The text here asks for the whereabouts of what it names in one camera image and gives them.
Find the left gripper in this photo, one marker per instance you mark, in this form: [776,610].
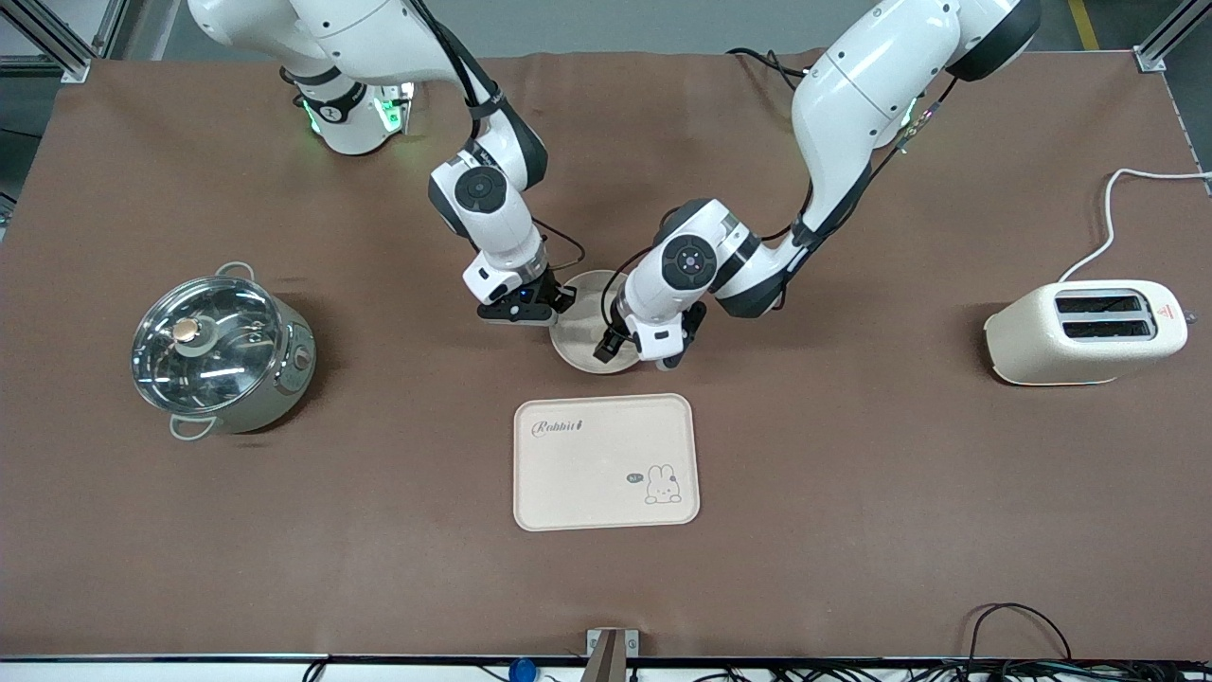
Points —
[612,338]

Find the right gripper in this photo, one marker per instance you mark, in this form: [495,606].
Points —
[558,295]

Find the round beige plate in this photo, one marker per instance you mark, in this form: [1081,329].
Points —
[579,343]

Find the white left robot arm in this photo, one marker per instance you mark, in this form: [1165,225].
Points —
[852,95]

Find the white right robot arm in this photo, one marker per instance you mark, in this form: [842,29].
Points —
[379,38]

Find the beige rabbit print tray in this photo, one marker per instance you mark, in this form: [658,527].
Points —
[587,474]

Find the brown table cover cloth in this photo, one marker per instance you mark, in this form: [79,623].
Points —
[852,474]

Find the steel electric cooking pot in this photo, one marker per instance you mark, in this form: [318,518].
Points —
[284,396]

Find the glass pot lid with knob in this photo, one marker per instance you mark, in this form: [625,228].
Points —
[227,365]

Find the blue round knob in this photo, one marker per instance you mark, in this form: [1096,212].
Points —
[523,671]

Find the cream white two-slot toaster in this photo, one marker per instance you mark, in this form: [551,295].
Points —
[1032,336]

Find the metal table edge bracket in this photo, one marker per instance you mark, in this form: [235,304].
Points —
[611,654]

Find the aluminium frame profile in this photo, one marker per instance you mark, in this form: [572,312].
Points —
[47,43]
[1169,38]

